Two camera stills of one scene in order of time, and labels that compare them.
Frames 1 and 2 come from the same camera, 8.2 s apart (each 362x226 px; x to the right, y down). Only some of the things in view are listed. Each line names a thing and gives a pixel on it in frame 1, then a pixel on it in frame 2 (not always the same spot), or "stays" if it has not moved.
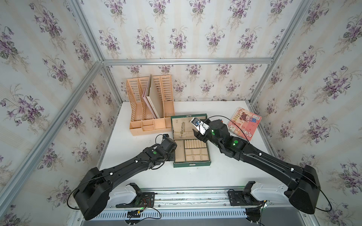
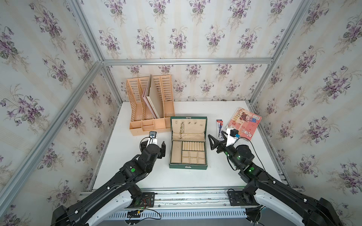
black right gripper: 199,135 → 217,144
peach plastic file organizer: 142,120 stays
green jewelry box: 192,150 stays
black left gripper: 173,154 → 162,152
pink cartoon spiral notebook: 244,123 stays
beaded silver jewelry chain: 183,128 stays
